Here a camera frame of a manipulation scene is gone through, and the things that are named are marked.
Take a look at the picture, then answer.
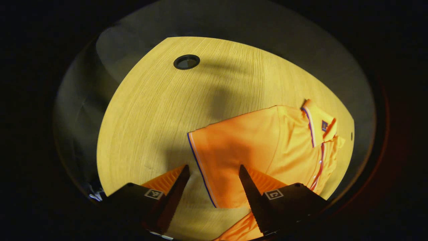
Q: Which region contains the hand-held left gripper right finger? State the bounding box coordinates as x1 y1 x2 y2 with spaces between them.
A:
238 164 329 235

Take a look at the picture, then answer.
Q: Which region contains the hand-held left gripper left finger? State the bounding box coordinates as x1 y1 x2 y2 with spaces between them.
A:
100 164 191 236

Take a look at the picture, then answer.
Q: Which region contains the orange polo T-shirt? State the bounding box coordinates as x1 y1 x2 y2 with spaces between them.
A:
187 99 346 241

